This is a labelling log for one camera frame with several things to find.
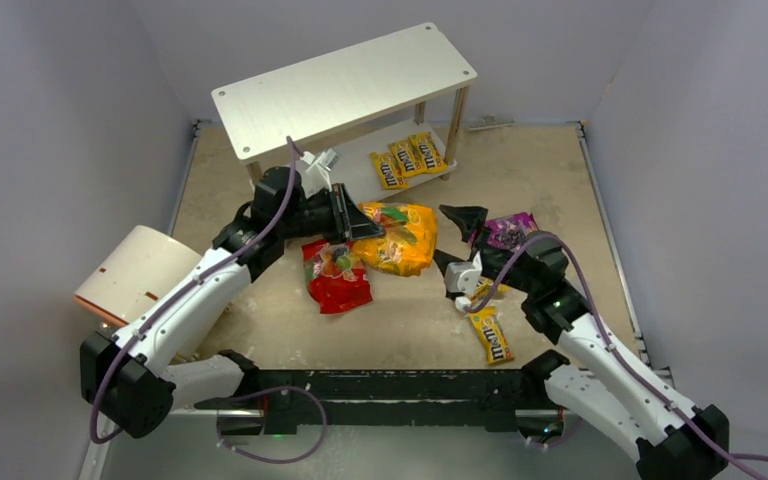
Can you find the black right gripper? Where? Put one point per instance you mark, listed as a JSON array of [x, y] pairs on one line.
[[475, 241]]

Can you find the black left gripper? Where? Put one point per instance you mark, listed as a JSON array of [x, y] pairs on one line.
[[341, 213]]

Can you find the orange mango gummy bag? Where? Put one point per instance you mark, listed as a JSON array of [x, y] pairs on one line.
[[409, 242]]

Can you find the purple grape gummy bag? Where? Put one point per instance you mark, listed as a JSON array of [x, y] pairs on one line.
[[509, 232]]

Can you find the yellow m&m's bag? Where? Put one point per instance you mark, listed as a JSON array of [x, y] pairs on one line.
[[427, 153], [489, 332], [484, 289], [387, 171], [409, 164]]

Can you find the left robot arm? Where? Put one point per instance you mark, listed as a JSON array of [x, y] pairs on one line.
[[129, 377]]

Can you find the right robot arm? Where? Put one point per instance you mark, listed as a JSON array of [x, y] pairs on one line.
[[589, 371]]

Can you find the white two-tier shelf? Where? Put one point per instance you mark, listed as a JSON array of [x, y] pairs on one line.
[[326, 95]]

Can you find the red assorted gummy bag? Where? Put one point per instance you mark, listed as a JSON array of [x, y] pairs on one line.
[[335, 277]]

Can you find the white cylinder container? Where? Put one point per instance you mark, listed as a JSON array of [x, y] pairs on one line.
[[143, 268]]

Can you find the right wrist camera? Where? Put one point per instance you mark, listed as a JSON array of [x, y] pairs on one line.
[[461, 280]]

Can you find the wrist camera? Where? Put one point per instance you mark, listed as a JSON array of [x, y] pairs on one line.
[[316, 175], [461, 280]]

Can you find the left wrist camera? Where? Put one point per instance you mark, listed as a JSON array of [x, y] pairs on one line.
[[316, 175]]

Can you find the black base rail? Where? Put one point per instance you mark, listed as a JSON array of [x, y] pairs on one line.
[[498, 400]]

